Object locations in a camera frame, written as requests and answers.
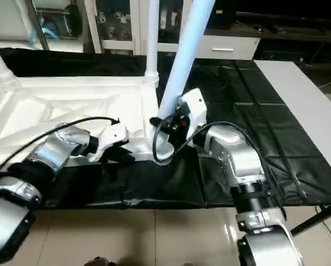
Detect white glass door cabinet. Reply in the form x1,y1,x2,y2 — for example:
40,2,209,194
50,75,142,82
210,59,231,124
84,0,195,56

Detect black work mat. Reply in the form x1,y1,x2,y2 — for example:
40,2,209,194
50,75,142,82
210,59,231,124
0,47,331,210

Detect white drawer cabinet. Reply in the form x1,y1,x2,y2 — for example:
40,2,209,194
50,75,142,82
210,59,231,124
207,0,331,66

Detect white plastic table top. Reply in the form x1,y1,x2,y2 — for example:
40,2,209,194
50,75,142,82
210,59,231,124
0,75,176,168

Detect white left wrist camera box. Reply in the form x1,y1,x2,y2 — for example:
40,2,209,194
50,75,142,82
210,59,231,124
92,122,129,163

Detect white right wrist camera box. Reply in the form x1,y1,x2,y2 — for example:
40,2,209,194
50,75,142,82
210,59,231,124
177,88,206,148

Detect white plastic table leg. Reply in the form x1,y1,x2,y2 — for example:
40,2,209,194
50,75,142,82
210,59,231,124
0,38,21,91
144,0,161,85
153,0,217,162

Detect white drawer unit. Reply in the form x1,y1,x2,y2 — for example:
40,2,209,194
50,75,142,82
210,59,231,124
194,35,261,62

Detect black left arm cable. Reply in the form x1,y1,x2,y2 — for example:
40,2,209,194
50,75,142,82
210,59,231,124
0,116,121,178

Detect black metal stand leg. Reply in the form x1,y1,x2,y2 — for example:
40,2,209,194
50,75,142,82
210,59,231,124
290,204,331,236

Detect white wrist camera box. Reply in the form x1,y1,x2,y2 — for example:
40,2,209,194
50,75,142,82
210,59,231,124
92,122,129,163
177,88,206,148

